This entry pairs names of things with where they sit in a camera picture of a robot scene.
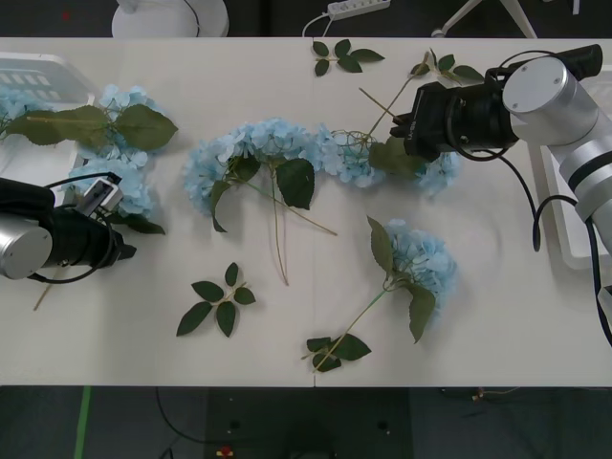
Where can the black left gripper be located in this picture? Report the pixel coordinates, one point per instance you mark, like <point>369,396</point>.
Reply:
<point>122,251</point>

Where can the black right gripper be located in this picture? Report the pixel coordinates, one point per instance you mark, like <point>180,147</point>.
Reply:
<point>430,122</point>

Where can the silver and black left arm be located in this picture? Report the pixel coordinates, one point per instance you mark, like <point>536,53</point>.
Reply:
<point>24,244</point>

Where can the silver and black right arm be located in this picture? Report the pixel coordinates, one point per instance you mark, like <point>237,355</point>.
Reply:
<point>540,95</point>

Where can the loose green leaf twig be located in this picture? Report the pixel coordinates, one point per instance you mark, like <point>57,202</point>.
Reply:
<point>225,315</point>
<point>351,62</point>
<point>471,72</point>

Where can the white stand legs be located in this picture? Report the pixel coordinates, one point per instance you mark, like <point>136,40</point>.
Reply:
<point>449,21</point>

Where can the shallow white box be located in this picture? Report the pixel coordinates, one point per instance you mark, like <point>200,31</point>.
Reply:
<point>557,225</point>
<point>38,59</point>

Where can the red emergency button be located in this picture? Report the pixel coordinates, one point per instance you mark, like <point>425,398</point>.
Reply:
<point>224,452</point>

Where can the round white machine base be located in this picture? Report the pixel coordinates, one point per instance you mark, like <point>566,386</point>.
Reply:
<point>158,19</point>

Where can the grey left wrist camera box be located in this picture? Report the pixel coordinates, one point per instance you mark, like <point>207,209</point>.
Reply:
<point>102,193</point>

